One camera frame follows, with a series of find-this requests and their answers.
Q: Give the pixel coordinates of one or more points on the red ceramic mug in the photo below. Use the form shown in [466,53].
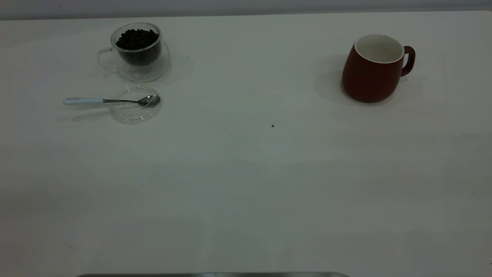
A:
[365,80]

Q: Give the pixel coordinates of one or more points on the clear double-wall glass cup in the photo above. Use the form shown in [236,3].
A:
[153,71]

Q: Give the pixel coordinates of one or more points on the dark coffee beans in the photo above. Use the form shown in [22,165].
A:
[136,40]

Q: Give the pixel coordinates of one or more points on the clear glass saucer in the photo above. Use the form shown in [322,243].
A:
[130,114]

